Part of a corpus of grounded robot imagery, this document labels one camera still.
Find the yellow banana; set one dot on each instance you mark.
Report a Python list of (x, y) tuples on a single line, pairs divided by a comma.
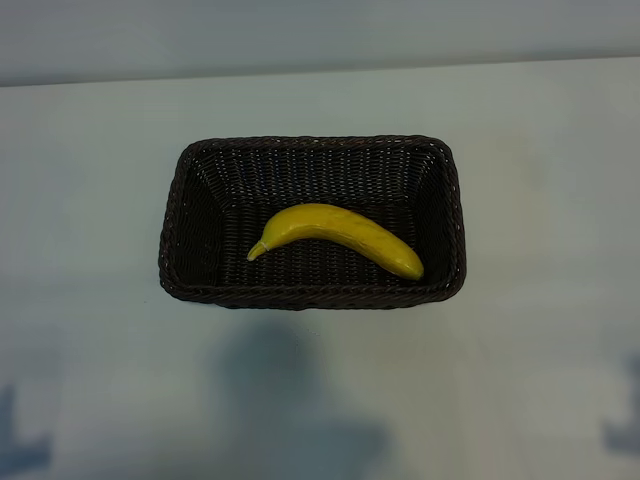
[(340, 227)]

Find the dark brown woven wicker basket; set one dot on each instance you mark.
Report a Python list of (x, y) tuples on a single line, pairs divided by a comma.
[(310, 165)]

